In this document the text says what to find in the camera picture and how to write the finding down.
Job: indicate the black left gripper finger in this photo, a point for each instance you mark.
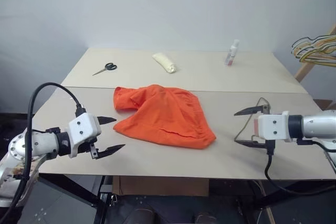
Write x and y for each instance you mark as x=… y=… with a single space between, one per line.
x=106 y=119
x=110 y=151

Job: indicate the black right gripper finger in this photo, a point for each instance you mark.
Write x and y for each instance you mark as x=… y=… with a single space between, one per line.
x=253 y=144
x=252 y=110

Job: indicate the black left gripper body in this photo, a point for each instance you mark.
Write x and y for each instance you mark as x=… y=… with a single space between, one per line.
x=92 y=148

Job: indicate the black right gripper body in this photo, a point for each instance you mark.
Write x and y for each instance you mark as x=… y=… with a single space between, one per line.
x=256 y=128

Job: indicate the orange cloth garment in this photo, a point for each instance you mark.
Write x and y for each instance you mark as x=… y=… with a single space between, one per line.
x=168 y=116

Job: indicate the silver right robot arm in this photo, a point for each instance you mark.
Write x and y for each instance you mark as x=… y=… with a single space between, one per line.
x=315 y=127

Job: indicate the large brown cardboard box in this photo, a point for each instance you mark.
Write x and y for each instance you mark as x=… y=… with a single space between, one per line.
x=160 y=186

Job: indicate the white spray bottle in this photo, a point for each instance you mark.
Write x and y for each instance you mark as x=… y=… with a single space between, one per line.
x=231 y=53

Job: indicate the wooden clothes rack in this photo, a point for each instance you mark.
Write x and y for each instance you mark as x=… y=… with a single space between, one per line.
x=304 y=69

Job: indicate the small brown box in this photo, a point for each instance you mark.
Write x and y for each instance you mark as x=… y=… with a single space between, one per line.
x=324 y=104

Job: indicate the dark rounded shape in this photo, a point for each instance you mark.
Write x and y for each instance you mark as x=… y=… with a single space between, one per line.
x=206 y=219
x=144 y=216

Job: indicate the rolled cream cloth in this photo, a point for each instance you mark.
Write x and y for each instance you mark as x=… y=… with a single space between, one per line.
x=164 y=62

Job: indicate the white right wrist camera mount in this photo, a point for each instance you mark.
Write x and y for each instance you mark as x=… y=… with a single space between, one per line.
x=274 y=127

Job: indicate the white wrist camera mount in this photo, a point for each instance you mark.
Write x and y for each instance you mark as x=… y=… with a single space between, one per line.
x=84 y=127
x=274 y=127

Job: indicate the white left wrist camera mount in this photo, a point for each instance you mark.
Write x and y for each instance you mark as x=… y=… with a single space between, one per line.
x=84 y=127

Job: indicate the black metal table frame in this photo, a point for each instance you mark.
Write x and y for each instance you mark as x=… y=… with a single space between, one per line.
x=102 y=200

